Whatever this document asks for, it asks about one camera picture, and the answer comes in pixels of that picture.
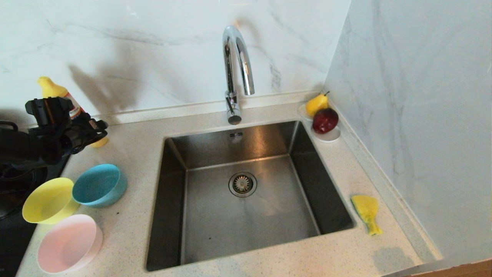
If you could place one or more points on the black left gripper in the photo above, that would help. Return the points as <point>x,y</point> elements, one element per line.
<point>67,138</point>

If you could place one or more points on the orange yellow dish soap bottle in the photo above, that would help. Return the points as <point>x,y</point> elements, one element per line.
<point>54,89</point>

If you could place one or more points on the yellow fish-shaped sponge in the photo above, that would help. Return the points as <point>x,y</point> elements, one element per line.
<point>366,208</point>

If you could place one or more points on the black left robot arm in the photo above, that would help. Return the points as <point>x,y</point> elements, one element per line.
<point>23,146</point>

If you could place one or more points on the stainless steel sink basin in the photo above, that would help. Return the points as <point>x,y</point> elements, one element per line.
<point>250,227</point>

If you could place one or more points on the blue plastic bowl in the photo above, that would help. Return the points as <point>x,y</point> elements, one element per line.
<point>99,186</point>

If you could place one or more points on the yellow plastic bowl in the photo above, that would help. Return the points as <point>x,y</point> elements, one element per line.
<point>48,200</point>

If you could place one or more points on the pink plastic bowl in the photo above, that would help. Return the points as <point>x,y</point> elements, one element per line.
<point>68,243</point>

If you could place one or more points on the black induction cooktop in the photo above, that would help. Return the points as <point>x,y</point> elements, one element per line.
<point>15,246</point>

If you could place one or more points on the chrome gooseneck faucet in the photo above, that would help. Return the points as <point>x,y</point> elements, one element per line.
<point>232,111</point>

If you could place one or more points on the round metal drain strainer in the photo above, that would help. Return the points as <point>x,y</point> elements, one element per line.
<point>243,184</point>

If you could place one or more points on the yellow pear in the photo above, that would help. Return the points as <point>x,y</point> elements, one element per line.
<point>316,105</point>

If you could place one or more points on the dark red apple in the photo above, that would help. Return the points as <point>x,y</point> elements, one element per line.
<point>325,120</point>

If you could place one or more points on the small white dish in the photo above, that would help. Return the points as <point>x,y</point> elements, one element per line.
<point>327,137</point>

